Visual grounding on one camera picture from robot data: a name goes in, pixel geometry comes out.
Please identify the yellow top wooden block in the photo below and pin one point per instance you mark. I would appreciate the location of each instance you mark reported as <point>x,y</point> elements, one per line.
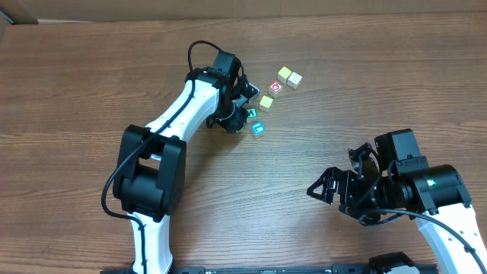
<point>283,74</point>

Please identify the green letter wooden block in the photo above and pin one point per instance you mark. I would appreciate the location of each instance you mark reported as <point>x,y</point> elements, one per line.
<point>252,115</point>

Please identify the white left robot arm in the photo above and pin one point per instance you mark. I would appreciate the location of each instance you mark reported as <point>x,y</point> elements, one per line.
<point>150,173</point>

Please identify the plain white wooden block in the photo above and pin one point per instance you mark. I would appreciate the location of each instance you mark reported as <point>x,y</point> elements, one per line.
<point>294,80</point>

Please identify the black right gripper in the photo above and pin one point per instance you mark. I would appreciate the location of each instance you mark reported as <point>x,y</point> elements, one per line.
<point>350,190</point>

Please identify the black aluminium rail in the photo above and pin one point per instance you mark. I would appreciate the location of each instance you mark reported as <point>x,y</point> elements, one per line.
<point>337,268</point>

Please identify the red circle wooden block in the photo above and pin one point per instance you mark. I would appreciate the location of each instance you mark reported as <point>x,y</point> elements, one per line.
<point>275,89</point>

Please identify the blue letter wooden block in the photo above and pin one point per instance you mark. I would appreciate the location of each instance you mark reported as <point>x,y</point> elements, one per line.
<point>258,129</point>

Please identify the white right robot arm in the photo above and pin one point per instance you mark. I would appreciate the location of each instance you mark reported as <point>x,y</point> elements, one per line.
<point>389,181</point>

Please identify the yellow wooden block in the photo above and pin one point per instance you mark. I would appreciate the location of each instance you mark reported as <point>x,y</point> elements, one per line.
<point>283,74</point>
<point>266,103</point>

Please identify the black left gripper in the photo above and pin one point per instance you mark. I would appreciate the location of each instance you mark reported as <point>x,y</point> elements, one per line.
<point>231,124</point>

